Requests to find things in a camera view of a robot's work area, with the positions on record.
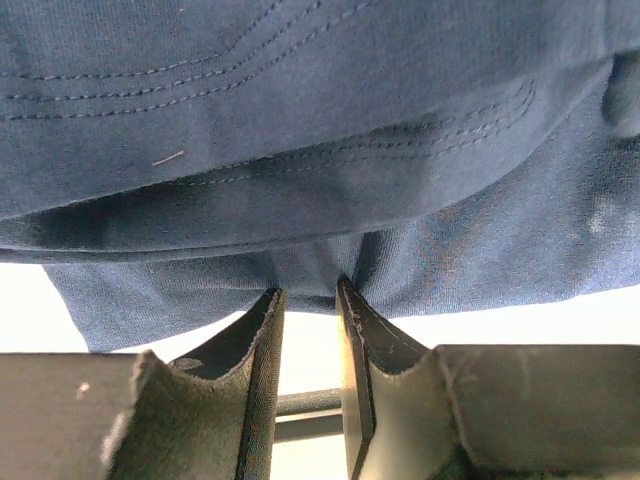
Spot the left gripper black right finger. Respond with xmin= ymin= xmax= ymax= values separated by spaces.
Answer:
xmin=336 ymin=278 xmax=639 ymax=479

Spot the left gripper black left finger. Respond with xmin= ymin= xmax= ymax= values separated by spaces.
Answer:
xmin=1 ymin=289 xmax=285 ymax=479

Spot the navy blue t-shirt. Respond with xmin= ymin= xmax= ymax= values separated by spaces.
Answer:
xmin=1 ymin=1 xmax=639 ymax=351

